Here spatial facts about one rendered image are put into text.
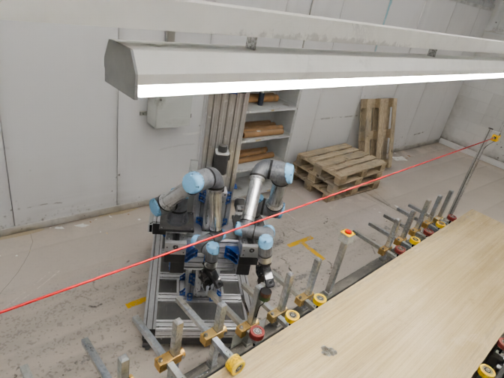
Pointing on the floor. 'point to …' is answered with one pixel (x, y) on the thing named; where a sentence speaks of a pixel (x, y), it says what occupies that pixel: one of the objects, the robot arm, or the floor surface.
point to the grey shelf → (286, 106)
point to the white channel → (237, 26)
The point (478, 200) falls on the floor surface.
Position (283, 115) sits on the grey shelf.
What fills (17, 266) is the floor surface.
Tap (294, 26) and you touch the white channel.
